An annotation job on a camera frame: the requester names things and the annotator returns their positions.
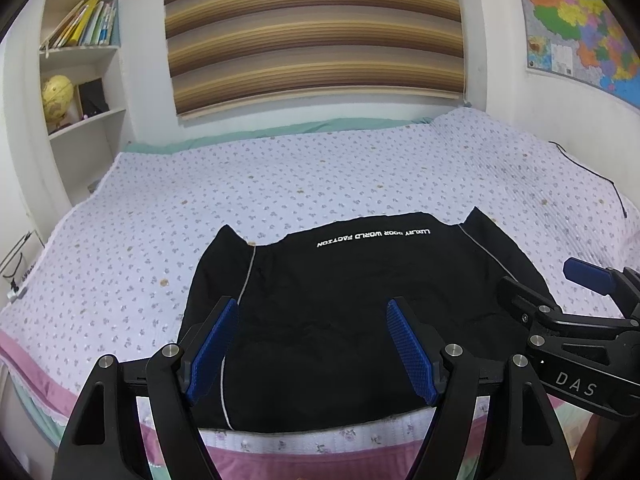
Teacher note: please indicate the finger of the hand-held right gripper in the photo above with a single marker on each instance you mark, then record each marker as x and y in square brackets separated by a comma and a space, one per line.
[590, 275]
[530, 305]

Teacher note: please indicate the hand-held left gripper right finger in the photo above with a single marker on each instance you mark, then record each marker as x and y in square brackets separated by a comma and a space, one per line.
[410, 350]

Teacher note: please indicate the floral quilted bed cover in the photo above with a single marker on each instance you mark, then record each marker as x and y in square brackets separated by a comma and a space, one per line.
[350, 180]

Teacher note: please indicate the row of colourful books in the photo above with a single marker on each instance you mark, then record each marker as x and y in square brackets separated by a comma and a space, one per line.
[85, 25]

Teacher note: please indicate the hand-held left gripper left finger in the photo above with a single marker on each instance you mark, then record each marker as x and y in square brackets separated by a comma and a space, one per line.
[212, 345]

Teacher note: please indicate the black hooded jacket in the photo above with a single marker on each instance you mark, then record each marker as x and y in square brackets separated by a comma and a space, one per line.
[325, 300]

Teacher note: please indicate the white bookshelf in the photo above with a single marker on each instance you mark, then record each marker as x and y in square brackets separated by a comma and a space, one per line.
[95, 65]

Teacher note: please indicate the black picture frame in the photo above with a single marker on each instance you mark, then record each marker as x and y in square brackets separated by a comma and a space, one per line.
[92, 97]

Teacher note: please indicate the striped brown window blind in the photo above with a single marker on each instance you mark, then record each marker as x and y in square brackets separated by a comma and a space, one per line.
[315, 35]

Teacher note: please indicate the teal bed sheet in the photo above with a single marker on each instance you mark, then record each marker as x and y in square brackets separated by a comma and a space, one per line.
[250, 132]

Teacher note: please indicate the pink bed skirt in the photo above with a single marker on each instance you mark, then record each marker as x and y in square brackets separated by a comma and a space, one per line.
[30, 360]

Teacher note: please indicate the colourful wall map poster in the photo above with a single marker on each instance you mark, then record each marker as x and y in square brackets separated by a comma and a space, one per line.
[575, 15]

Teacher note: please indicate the yellow globe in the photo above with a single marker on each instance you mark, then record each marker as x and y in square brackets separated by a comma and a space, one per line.
[57, 97]

